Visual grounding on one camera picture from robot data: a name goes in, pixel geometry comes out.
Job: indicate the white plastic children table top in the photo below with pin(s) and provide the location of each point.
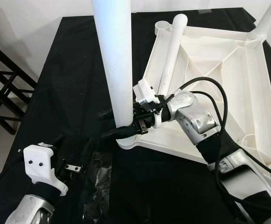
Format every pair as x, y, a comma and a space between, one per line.
228, 84

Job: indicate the white plastic table leg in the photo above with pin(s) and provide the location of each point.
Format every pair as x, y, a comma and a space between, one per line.
112, 56
270, 18
172, 51

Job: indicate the black tablecloth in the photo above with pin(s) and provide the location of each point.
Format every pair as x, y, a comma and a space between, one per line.
70, 84

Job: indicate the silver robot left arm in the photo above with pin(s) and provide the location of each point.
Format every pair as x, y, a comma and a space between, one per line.
30, 210

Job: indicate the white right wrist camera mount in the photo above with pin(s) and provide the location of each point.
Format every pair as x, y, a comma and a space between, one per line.
144, 91

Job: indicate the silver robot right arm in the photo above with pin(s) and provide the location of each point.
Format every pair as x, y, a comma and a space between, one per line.
196, 116

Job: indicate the black round stool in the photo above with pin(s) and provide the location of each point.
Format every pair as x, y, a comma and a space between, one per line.
4, 93

